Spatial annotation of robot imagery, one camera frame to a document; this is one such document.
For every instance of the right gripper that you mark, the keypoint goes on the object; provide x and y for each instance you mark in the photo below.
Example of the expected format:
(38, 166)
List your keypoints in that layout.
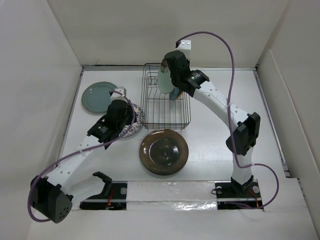
(187, 60)

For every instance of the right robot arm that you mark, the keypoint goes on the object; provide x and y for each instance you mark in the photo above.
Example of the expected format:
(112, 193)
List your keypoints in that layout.
(244, 127)

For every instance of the brown speckled round plate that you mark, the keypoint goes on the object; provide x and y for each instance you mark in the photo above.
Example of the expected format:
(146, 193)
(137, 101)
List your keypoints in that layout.
(164, 152)

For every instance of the grey-blue round plate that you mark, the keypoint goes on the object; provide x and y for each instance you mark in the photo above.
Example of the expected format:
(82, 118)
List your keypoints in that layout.
(96, 98)

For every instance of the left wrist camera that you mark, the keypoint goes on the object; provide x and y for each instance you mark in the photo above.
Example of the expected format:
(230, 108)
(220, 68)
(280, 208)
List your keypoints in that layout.
(119, 93)

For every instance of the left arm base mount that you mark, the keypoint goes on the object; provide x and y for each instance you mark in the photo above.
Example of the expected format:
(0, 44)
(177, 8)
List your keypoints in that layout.
(112, 198)

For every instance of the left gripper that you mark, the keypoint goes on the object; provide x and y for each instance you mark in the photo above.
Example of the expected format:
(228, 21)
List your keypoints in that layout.
(129, 111)

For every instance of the black wire dish rack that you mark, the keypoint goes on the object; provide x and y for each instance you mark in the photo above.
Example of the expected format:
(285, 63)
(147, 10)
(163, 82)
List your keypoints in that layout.
(160, 112)

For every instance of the blue floral white plate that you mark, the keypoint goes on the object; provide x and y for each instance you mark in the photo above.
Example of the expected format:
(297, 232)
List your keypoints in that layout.
(137, 125)

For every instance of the dark teal scalloped plate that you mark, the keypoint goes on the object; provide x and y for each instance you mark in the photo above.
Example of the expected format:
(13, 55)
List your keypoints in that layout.
(174, 94)

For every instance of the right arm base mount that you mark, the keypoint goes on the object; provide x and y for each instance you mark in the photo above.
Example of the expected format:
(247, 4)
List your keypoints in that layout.
(228, 199)

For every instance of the mint green flower plate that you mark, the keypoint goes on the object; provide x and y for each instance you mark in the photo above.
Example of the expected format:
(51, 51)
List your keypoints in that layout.
(164, 78)

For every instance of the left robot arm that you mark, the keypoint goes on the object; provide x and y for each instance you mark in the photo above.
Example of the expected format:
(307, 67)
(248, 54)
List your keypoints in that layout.
(49, 191)

